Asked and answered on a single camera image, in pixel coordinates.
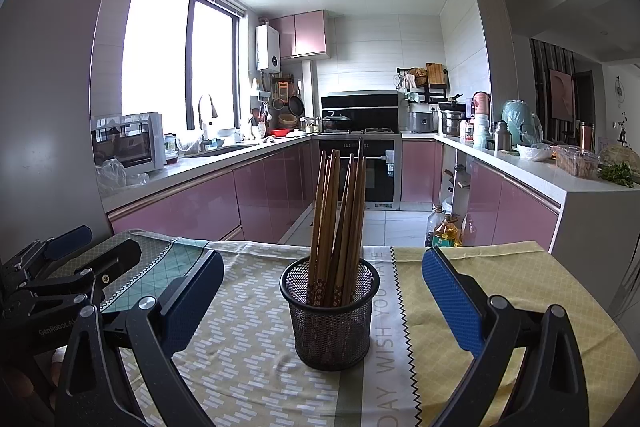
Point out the black range hood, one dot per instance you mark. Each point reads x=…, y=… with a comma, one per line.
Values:
x=360, y=107

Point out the dark sauce bottle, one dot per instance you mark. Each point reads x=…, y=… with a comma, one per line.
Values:
x=431, y=232

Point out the black mesh holder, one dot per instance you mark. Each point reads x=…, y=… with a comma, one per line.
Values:
x=330, y=337

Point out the microwave oven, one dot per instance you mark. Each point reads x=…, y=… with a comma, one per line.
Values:
x=125, y=142

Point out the yellow cooking oil bottle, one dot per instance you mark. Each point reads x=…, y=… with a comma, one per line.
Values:
x=446, y=234

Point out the yellow cloth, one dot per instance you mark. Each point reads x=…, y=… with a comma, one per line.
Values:
x=525, y=282

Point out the knife rack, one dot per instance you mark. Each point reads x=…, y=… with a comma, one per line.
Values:
x=459, y=178

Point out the black built-in oven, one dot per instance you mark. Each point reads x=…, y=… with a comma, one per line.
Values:
x=380, y=177

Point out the clear plastic bags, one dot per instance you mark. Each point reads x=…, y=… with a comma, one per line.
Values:
x=117, y=179

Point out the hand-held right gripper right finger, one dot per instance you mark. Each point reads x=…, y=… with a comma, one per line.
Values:
x=450, y=297

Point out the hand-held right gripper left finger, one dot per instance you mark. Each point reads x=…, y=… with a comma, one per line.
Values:
x=195, y=297

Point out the bunch of wooden chopsticks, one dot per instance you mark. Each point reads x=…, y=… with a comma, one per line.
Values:
x=320, y=217

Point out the pink kettle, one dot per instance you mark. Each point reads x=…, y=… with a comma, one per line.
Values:
x=481, y=104

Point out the green herbs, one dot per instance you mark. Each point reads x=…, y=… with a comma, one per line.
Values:
x=617, y=174

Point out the black wok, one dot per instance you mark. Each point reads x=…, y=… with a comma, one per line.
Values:
x=337, y=122

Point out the steel pot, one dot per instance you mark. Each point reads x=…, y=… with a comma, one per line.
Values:
x=451, y=122

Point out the glass jar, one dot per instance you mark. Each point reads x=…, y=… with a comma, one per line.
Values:
x=171, y=146

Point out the green kettle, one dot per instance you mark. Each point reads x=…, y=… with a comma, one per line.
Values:
x=517, y=122

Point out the white water heater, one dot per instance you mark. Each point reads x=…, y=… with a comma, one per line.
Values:
x=268, y=47

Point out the pink base cabinets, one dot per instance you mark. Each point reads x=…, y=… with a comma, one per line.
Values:
x=500, y=207
x=200, y=207

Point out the pink wall picture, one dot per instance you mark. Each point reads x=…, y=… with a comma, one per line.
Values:
x=561, y=94

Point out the steel thermos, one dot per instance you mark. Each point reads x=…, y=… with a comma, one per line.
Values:
x=501, y=138

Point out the chrome faucet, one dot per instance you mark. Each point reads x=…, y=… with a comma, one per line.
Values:
x=207, y=109

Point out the grey refrigerator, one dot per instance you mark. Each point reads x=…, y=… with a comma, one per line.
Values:
x=50, y=107

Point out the white bowl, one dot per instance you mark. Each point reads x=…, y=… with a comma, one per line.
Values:
x=535, y=153

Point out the kitchen window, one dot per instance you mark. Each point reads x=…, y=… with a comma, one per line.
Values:
x=155, y=57

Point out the silver rice cooker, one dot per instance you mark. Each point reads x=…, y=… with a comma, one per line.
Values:
x=424, y=122

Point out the black wall dish rack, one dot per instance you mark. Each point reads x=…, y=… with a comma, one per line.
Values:
x=430, y=84

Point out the wall clock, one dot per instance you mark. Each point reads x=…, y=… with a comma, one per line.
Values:
x=619, y=88

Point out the clear plastic box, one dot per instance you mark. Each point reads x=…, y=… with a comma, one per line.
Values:
x=577, y=163

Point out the patterned green beige tablecloth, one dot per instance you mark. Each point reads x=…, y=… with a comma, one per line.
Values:
x=250, y=332

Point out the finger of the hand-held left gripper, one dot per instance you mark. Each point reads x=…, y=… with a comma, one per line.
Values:
x=122, y=254
x=70, y=241

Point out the hanging pans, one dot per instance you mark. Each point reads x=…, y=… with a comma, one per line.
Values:
x=290, y=104

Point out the pink wall cabinet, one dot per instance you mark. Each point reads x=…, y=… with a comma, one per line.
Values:
x=305, y=34

